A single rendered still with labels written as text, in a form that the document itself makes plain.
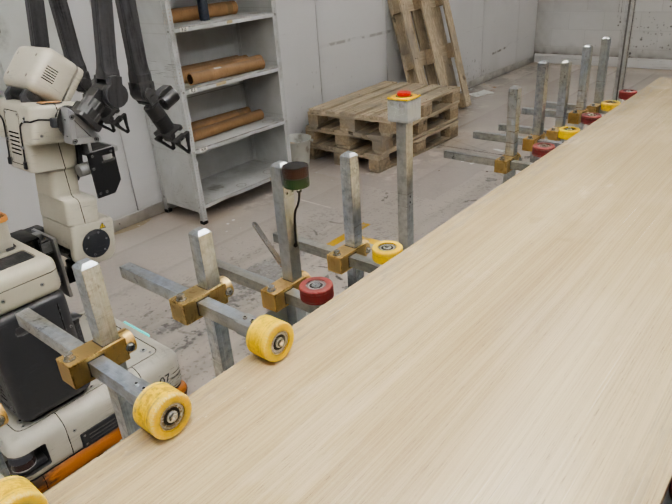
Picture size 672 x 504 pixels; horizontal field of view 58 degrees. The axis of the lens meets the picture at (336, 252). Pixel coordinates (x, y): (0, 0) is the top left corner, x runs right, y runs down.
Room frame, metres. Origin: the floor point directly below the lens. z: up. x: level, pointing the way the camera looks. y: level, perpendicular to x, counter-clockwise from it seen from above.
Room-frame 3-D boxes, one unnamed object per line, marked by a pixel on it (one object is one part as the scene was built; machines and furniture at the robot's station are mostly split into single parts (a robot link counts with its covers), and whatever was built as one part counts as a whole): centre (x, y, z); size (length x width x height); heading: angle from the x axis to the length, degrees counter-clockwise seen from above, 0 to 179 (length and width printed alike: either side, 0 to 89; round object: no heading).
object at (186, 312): (1.13, 0.29, 0.95); 0.14 x 0.06 x 0.05; 138
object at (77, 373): (0.94, 0.46, 0.95); 0.14 x 0.06 x 0.05; 138
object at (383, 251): (1.40, -0.13, 0.85); 0.08 x 0.08 x 0.11
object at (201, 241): (1.15, 0.28, 0.86); 0.04 x 0.04 x 0.48; 48
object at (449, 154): (2.28, -0.65, 0.81); 0.43 x 0.03 x 0.04; 48
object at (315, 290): (1.23, 0.05, 0.85); 0.08 x 0.08 x 0.11
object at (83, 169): (2.10, 0.88, 0.99); 0.28 x 0.16 x 0.22; 48
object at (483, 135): (2.46, -0.81, 0.83); 0.43 x 0.03 x 0.04; 48
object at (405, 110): (1.72, -0.22, 1.18); 0.07 x 0.07 x 0.08; 48
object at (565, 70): (2.65, -1.05, 0.88); 0.04 x 0.04 x 0.48; 48
